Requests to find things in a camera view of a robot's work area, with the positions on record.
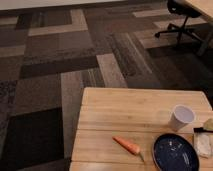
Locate orange carrot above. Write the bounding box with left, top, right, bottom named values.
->
left=113, top=136, right=145, bottom=161

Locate wooden desk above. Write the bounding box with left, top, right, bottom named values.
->
left=184, top=0, right=213, bottom=23

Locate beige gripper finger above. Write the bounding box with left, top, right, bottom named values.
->
left=203, top=118, right=213, bottom=131

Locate black office chair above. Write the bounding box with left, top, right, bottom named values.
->
left=154, top=0, right=205, bottom=48

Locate white paper cup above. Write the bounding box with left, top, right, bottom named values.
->
left=168, top=105, right=196, bottom=131

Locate white sponge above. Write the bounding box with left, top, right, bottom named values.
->
left=194, top=133, right=213, bottom=158

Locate dark blue plate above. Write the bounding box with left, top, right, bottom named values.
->
left=152, top=133, right=200, bottom=171

